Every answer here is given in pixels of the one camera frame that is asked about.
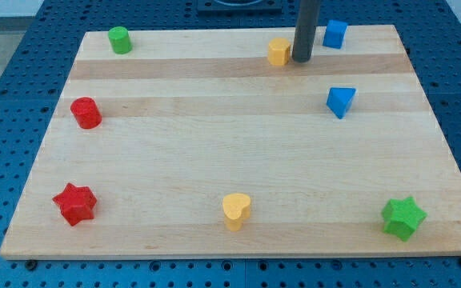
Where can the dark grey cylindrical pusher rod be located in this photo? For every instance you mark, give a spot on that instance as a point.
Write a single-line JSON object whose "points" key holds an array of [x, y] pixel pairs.
{"points": [[305, 30]]}

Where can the yellow hexagon block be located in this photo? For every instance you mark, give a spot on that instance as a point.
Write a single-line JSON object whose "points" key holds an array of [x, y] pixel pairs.
{"points": [[278, 51]]}

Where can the blue triangle block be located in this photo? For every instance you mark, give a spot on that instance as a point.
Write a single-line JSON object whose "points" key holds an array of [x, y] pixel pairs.
{"points": [[340, 99]]}

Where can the blue cube block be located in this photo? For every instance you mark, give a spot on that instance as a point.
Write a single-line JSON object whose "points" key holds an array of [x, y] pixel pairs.
{"points": [[334, 34]]}

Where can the light wooden board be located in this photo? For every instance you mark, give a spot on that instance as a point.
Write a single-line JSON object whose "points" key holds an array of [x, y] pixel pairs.
{"points": [[190, 116]]}

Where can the green cylinder block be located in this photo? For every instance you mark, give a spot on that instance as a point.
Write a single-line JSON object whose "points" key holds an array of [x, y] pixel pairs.
{"points": [[120, 40]]}

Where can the yellow heart block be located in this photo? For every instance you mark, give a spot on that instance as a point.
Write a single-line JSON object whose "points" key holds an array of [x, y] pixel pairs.
{"points": [[237, 209]]}

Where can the green star block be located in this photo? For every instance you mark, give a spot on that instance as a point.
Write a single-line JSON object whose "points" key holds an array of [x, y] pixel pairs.
{"points": [[402, 217]]}

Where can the red cylinder block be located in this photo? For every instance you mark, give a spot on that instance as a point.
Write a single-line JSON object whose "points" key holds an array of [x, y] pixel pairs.
{"points": [[86, 112]]}

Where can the red star block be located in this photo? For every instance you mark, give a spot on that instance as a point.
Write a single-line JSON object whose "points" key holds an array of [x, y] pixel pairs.
{"points": [[76, 203]]}

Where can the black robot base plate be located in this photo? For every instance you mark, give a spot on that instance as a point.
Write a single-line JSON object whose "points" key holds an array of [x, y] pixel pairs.
{"points": [[210, 7]]}

